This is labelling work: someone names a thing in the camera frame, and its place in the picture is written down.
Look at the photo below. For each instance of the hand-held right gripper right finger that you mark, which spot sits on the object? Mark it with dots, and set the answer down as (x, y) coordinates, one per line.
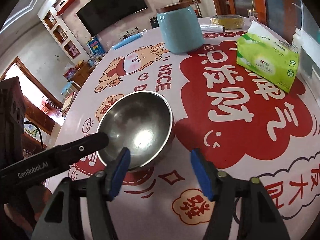
(201, 177)

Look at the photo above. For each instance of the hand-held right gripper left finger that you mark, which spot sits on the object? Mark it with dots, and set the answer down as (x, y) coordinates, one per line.
(120, 172)

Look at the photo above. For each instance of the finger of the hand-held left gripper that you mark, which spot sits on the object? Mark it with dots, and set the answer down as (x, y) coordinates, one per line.
(81, 148)

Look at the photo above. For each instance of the small steel bowl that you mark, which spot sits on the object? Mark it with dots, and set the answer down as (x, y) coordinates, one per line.
(140, 125)

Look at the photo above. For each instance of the stack of books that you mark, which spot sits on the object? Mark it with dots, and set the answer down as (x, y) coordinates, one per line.
(68, 103)

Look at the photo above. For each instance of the light blue stool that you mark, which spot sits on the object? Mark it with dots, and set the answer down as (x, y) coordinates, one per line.
(70, 87)

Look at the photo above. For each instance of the wooden side cabinet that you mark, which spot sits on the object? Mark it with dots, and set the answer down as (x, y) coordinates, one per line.
(86, 72)

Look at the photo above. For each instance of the pink packet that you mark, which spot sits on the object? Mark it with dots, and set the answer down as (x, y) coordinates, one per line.
(69, 72)

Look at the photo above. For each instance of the colourful blue carton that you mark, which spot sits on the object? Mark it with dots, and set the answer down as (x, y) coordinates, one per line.
(94, 46)

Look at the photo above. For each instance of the blue face mask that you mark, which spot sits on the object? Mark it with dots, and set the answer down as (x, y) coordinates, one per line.
(127, 41)

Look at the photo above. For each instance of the green tissue pack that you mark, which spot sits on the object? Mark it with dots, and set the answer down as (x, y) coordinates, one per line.
(265, 60)

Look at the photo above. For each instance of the dark small appliance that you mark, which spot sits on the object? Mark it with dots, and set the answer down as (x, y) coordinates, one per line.
(154, 23)

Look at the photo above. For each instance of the teal jar with wooden lid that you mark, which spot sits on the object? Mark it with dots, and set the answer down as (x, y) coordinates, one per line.
(180, 30)

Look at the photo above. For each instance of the plastic wrap roll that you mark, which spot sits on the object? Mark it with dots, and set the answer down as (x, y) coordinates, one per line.
(212, 28)

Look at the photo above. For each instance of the white countertop sterilizer cabinet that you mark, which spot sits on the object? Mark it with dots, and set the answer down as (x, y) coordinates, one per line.
(311, 67)

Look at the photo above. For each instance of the round yellow tin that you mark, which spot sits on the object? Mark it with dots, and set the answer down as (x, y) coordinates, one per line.
(227, 21)

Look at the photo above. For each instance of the small drinking glass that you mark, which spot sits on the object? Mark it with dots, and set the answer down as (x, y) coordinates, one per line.
(252, 15)

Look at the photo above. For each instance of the wooden door frame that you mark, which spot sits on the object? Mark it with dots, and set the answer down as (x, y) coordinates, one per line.
(32, 87)

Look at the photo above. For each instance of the white wall niche shelving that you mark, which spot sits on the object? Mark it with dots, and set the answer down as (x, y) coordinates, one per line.
(60, 33)

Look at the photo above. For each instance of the wall power sockets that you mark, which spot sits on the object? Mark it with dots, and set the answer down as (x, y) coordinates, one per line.
(131, 31)

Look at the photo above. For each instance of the red wall shelf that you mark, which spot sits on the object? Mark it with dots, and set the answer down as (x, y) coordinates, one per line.
(67, 5)

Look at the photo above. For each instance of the black wall television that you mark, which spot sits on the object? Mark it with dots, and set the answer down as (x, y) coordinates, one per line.
(112, 7)

